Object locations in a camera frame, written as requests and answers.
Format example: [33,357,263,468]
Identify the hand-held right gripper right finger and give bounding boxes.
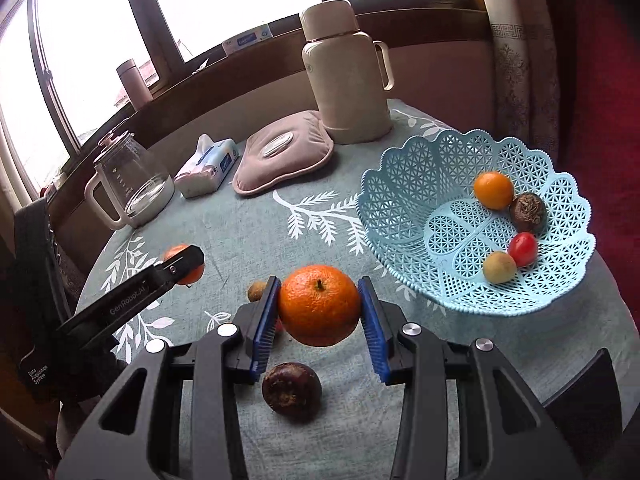
[357,276,583,480]

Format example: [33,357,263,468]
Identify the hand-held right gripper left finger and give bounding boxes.
[55,275,282,480]

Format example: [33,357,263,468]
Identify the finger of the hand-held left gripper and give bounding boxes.
[150,245,206,288]

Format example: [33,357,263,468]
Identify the dark orange tangerine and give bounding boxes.
[162,244,206,286]

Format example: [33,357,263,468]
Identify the bumpy tangerine with stem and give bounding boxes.
[278,264,362,347]

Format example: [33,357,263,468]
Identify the large dark mangosteen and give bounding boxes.
[261,362,323,417]

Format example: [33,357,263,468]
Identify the brown longan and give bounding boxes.
[482,251,517,285]

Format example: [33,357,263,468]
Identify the light blue plastic basket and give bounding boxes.
[357,129,597,318]

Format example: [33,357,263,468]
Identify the large smooth orange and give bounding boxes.
[473,171,515,211]

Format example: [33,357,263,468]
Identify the small dark mangosteen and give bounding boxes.
[509,192,547,234]

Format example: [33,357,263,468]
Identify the white blue tissue pack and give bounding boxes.
[173,134,240,199]

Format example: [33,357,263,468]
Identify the pink hot water bag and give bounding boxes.
[232,110,335,197]

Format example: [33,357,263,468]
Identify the pink tumbler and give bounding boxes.
[116,59,154,110]

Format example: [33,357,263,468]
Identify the black tablet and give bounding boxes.
[542,347,623,456]

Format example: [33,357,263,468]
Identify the blue white box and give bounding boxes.
[221,25,272,56]

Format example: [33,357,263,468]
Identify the cream thermos jug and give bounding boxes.
[300,0,396,146]

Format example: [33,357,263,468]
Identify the patterned beige curtain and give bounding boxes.
[465,0,561,151]

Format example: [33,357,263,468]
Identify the red quilt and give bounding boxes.
[530,0,640,311]

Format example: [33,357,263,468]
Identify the glass kettle with white handle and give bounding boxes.
[84,130,176,231]

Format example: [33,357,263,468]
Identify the brown wooden window frame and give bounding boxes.
[0,0,488,196]

